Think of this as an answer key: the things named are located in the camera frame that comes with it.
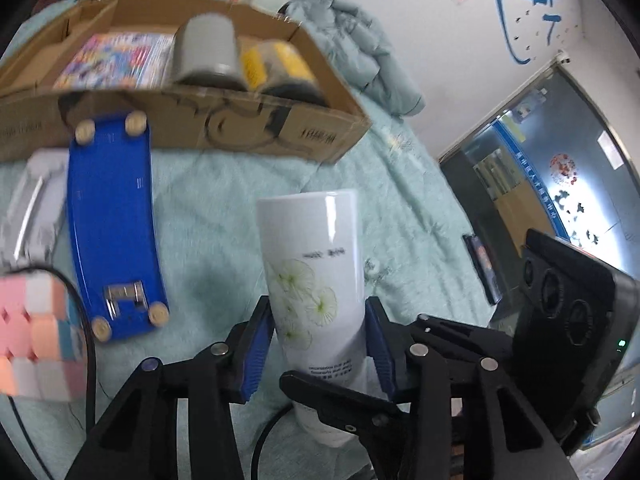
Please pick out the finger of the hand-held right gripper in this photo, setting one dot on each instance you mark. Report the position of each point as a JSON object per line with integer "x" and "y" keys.
{"x": 465, "y": 332}
{"x": 325, "y": 395}

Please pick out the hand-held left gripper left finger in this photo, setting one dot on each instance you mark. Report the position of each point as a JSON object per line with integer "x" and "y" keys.
{"x": 252, "y": 355}

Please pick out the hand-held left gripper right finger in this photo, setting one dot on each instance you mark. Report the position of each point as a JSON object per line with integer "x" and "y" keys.
{"x": 380, "y": 350}

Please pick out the white bottle with leaf print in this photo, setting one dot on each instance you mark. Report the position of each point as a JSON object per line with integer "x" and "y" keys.
{"x": 310, "y": 260}

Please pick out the blue toy skateboard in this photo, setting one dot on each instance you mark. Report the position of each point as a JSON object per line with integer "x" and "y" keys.
{"x": 110, "y": 210}

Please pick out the pastel colour puzzle cube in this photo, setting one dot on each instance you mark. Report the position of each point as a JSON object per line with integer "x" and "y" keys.
{"x": 35, "y": 330}

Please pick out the brown cardboard box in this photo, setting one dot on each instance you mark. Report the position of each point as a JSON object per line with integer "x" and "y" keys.
{"x": 225, "y": 125}

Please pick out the yellow jar with black lid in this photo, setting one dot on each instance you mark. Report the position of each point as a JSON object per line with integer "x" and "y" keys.
{"x": 280, "y": 65}

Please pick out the silver metal tin canister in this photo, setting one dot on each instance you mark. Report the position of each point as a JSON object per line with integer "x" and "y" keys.
{"x": 205, "y": 45}

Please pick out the colourful booklet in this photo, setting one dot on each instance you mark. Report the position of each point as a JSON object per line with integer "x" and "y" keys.
{"x": 115, "y": 60}

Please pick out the dark phone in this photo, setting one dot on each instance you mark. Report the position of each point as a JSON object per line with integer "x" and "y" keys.
{"x": 484, "y": 265}

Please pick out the teal quilted blanket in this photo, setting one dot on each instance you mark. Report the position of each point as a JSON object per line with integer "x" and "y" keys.
{"x": 200, "y": 240}

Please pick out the glass door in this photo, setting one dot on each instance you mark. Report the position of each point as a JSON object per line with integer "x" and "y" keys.
{"x": 525, "y": 160}

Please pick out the white and clear plastic object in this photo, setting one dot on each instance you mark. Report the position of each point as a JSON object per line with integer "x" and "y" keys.
{"x": 35, "y": 180}

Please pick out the light blue down jacket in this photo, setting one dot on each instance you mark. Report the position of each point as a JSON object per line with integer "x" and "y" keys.
{"x": 360, "y": 45}

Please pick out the blue wall decal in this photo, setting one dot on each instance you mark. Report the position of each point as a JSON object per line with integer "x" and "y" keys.
{"x": 502, "y": 15}

